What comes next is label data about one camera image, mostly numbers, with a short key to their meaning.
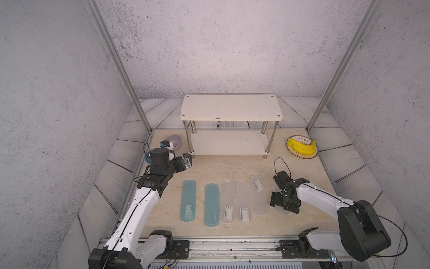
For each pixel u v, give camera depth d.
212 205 0.85
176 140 1.11
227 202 0.87
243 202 0.86
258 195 0.89
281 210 0.78
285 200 0.72
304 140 1.12
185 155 0.71
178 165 0.70
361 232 0.41
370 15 0.72
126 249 0.39
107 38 0.78
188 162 0.71
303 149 1.03
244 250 0.74
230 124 1.23
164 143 0.70
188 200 0.88
